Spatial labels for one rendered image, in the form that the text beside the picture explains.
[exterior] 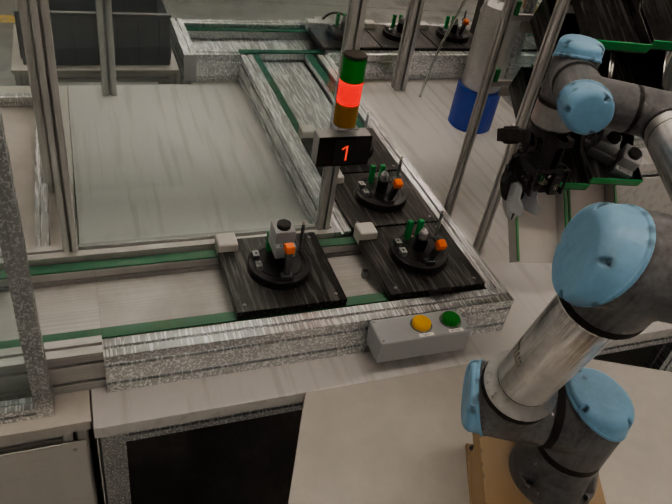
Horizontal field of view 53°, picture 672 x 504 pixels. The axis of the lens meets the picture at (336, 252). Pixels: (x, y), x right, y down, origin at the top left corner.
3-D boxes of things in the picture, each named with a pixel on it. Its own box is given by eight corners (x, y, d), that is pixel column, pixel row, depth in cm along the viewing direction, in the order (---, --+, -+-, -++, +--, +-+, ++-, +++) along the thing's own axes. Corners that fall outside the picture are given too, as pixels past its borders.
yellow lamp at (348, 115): (359, 128, 143) (362, 107, 140) (337, 129, 141) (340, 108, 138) (351, 117, 146) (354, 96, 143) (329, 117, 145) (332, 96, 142)
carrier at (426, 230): (483, 289, 156) (498, 247, 148) (388, 301, 148) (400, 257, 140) (438, 227, 173) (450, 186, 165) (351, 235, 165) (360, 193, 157)
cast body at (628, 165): (624, 183, 155) (642, 166, 149) (607, 175, 155) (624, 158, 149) (631, 157, 159) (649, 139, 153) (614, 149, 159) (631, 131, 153)
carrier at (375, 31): (436, 53, 269) (444, 22, 262) (381, 52, 261) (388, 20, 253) (412, 29, 286) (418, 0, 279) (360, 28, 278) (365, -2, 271)
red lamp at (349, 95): (363, 107, 140) (367, 85, 137) (340, 107, 138) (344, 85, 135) (354, 96, 143) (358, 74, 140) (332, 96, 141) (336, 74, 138)
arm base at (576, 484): (596, 524, 113) (622, 493, 106) (508, 500, 113) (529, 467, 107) (588, 449, 124) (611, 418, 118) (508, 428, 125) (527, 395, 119)
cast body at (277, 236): (295, 257, 143) (298, 231, 139) (275, 259, 142) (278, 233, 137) (284, 233, 149) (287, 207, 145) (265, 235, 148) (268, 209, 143)
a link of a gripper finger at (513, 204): (508, 235, 127) (524, 194, 121) (493, 216, 131) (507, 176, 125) (522, 233, 128) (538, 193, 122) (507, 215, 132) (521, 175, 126)
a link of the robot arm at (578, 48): (564, 45, 104) (556, 27, 111) (540, 110, 111) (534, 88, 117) (613, 54, 104) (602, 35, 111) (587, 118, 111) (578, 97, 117)
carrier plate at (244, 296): (346, 305, 145) (347, 298, 143) (236, 320, 137) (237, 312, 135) (313, 238, 162) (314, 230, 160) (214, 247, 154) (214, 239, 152)
